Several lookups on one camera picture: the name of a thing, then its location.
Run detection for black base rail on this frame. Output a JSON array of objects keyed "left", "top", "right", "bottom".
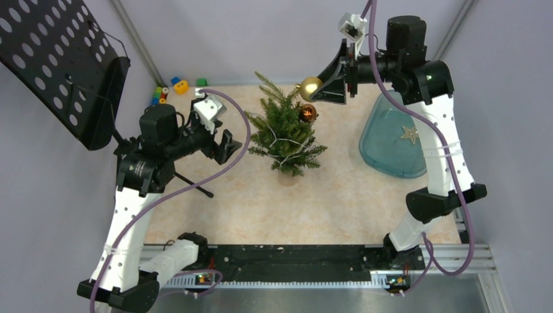
[{"left": 168, "top": 244, "right": 426, "bottom": 286}]

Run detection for green toy block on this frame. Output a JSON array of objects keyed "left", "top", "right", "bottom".
[{"left": 196, "top": 78, "right": 209, "bottom": 87}]

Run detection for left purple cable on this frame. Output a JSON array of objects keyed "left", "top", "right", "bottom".
[{"left": 89, "top": 88, "right": 252, "bottom": 313}]

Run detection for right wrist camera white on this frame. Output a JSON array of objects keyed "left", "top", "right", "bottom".
[{"left": 338, "top": 12, "right": 368, "bottom": 58}]

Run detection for teal plastic tray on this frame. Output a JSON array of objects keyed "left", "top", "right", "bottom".
[{"left": 358, "top": 94, "right": 426, "bottom": 179}]

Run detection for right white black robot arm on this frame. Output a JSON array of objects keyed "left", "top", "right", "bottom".
[{"left": 301, "top": 13, "right": 487, "bottom": 269}]

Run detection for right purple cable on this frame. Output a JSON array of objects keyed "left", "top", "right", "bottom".
[{"left": 361, "top": 0, "right": 476, "bottom": 296}]

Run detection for black perforated music stand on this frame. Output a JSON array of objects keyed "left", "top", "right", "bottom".
[{"left": 0, "top": 0, "right": 215, "bottom": 200}]

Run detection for stacked colourful brick toy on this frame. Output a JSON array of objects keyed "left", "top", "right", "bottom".
[{"left": 151, "top": 87, "right": 169, "bottom": 106}]

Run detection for small green christmas tree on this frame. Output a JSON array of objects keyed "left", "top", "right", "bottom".
[{"left": 246, "top": 72, "right": 328, "bottom": 186}]

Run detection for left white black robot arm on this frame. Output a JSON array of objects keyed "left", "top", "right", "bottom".
[{"left": 77, "top": 99, "right": 241, "bottom": 312}]

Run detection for copper bauble ornament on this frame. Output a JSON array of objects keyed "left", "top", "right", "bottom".
[{"left": 299, "top": 104, "right": 318, "bottom": 123}]

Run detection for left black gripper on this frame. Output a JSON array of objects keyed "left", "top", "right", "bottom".
[{"left": 165, "top": 100, "right": 241, "bottom": 164}]

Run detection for gold bauble ornament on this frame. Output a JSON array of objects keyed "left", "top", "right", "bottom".
[{"left": 295, "top": 76, "right": 323, "bottom": 102}]

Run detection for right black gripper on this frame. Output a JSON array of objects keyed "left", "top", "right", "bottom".
[{"left": 310, "top": 40, "right": 399, "bottom": 105}]

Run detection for yellow toy block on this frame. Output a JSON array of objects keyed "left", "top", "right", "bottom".
[{"left": 173, "top": 80, "right": 189, "bottom": 95}]

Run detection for silver star ornament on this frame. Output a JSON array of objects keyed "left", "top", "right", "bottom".
[{"left": 400, "top": 126, "right": 419, "bottom": 145}]

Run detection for purple cable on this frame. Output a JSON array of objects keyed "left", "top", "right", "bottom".
[
  {"left": 361, "top": 0, "right": 476, "bottom": 296},
  {"left": 89, "top": 88, "right": 252, "bottom": 313}
]

